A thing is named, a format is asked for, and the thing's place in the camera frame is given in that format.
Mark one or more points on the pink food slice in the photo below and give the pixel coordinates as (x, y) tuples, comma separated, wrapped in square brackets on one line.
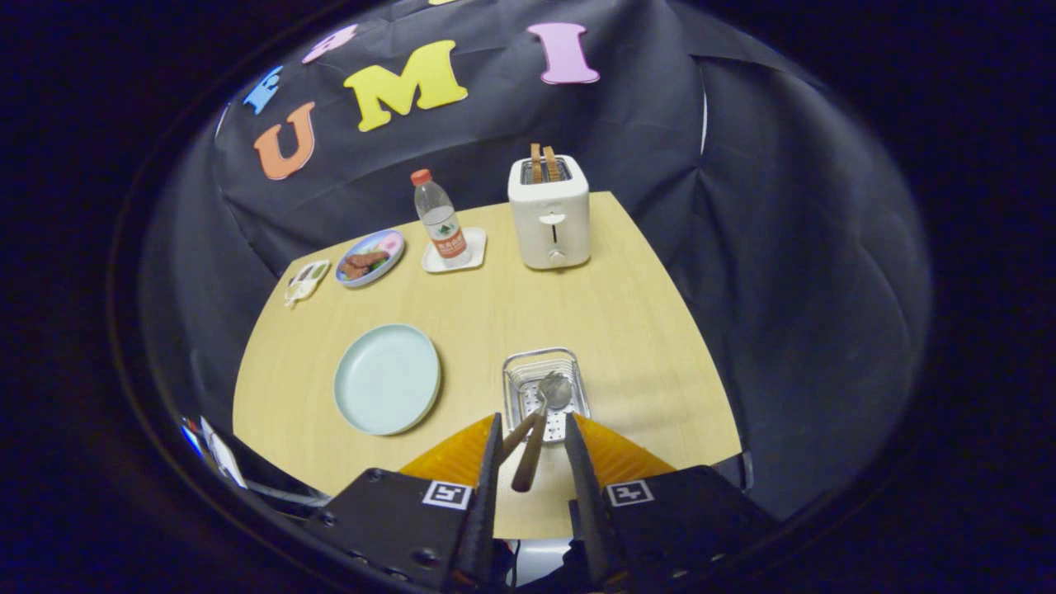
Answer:
[(388, 244)]

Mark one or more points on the brown meat pieces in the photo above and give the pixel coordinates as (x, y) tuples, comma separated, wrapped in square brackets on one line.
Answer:
[(359, 266)]

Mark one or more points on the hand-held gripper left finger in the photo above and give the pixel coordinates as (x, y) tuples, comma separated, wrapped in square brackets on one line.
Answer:
[(487, 503)]

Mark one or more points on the white toaster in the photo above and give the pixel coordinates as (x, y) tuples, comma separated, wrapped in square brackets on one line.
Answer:
[(528, 239)]

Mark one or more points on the blue rimmed plate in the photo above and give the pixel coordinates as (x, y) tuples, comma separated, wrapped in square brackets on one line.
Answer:
[(363, 247)]

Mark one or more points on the white square coaster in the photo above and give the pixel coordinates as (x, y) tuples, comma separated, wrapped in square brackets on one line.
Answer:
[(477, 247)]

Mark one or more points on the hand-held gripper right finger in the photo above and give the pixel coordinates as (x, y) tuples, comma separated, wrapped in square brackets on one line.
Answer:
[(587, 503)]

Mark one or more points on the clear water bottle red cap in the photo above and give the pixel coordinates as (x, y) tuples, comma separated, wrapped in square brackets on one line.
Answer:
[(445, 231)]

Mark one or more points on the light green plate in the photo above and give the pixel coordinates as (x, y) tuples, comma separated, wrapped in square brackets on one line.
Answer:
[(388, 379)]

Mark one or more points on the white divided sauce dish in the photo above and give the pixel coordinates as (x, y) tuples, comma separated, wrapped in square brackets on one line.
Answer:
[(307, 280)]

